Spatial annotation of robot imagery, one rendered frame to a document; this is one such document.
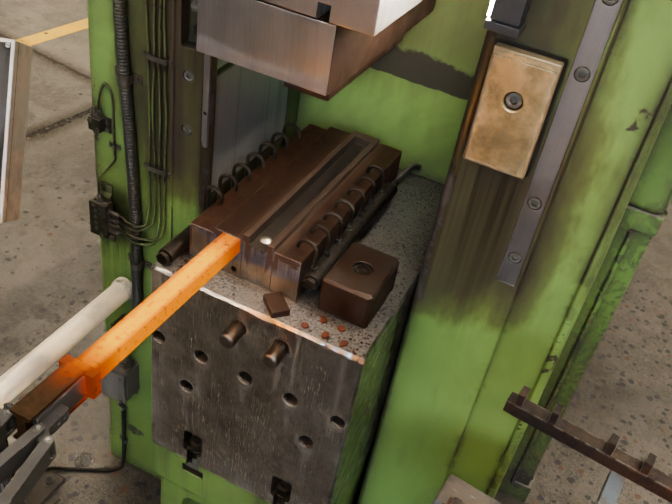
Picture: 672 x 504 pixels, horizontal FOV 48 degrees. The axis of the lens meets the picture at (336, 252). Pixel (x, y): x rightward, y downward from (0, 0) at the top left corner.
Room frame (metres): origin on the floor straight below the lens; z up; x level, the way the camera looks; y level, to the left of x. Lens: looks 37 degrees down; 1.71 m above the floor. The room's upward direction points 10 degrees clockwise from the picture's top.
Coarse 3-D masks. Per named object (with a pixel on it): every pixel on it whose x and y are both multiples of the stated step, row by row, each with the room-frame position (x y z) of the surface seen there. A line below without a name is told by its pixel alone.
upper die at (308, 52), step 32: (224, 0) 0.95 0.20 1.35; (256, 0) 0.94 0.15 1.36; (224, 32) 0.95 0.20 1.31; (256, 32) 0.93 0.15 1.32; (288, 32) 0.92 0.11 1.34; (320, 32) 0.90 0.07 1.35; (352, 32) 0.95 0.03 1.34; (384, 32) 1.07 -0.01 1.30; (256, 64) 0.93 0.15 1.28; (288, 64) 0.92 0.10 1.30; (320, 64) 0.90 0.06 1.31; (352, 64) 0.97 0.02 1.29
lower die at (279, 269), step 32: (320, 128) 1.35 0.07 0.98; (288, 160) 1.20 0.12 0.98; (320, 160) 1.21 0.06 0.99; (384, 160) 1.25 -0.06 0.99; (256, 192) 1.07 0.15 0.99; (288, 192) 1.08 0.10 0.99; (352, 192) 1.12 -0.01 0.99; (192, 224) 0.96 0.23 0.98; (224, 224) 0.96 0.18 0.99; (256, 224) 0.96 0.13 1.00; (320, 224) 1.01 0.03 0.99; (256, 256) 0.92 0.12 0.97; (288, 256) 0.91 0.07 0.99; (320, 256) 0.97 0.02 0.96; (288, 288) 0.90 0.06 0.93
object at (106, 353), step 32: (224, 256) 0.80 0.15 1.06; (160, 288) 0.70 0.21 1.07; (192, 288) 0.72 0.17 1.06; (128, 320) 0.64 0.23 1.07; (160, 320) 0.66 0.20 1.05; (96, 352) 0.58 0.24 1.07; (128, 352) 0.60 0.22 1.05; (64, 384) 0.51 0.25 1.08; (96, 384) 0.54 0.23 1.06; (32, 416) 0.47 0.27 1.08
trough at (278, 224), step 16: (352, 144) 1.29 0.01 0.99; (368, 144) 1.30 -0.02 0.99; (336, 160) 1.22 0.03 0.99; (352, 160) 1.24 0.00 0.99; (320, 176) 1.16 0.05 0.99; (336, 176) 1.17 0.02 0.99; (304, 192) 1.10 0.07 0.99; (320, 192) 1.11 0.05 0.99; (288, 208) 1.04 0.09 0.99; (304, 208) 1.05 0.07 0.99; (272, 224) 0.99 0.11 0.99; (288, 224) 1.00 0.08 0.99; (256, 240) 0.94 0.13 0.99; (272, 240) 0.95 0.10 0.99
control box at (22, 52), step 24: (0, 48) 1.03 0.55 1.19; (24, 48) 1.07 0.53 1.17; (0, 72) 1.01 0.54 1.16; (24, 72) 1.06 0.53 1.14; (0, 96) 0.99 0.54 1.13; (24, 96) 1.05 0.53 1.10; (0, 120) 0.98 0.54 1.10; (24, 120) 1.04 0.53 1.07; (0, 144) 0.96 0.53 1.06; (24, 144) 1.02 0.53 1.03; (0, 168) 0.94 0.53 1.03; (0, 192) 0.92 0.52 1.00; (0, 216) 0.91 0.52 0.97
